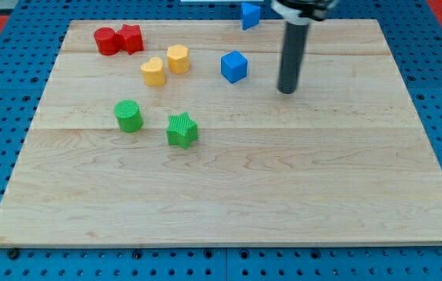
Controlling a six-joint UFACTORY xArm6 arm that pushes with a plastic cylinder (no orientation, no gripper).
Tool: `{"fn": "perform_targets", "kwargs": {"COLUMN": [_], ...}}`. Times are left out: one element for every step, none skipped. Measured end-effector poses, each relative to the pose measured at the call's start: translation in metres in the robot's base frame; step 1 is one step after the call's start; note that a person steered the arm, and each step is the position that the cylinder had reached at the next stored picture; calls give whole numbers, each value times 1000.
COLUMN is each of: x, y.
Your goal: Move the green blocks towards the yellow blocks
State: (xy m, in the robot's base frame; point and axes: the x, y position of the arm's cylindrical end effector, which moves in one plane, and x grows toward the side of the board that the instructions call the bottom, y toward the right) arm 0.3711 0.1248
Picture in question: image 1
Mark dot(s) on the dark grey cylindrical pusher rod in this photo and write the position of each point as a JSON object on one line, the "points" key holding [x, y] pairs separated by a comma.
{"points": [[294, 42]]}

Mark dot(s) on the blue triangle block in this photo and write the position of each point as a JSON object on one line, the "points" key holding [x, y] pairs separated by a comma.
{"points": [[250, 15]]}

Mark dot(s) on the blue cube block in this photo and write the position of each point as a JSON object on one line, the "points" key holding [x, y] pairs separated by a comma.
{"points": [[234, 66]]}

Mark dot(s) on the yellow hexagon block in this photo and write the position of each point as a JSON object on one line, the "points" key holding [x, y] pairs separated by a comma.
{"points": [[178, 58]]}

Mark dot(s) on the green star block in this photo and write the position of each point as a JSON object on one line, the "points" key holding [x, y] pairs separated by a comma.
{"points": [[182, 130]]}

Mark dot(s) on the yellow heart block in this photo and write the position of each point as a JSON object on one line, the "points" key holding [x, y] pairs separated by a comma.
{"points": [[153, 72]]}

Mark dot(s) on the light wooden board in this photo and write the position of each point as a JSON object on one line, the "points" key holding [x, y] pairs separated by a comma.
{"points": [[342, 162]]}

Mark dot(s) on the red star block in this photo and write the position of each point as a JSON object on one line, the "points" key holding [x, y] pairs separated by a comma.
{"points": [[130, 38]]}

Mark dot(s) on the green cylinder block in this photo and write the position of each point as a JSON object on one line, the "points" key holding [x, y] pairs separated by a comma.
{"points": [[128, 116]]}

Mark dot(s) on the red cylinder block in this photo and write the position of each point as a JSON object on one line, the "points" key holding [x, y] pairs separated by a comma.
{"points": [[105, 39]]}

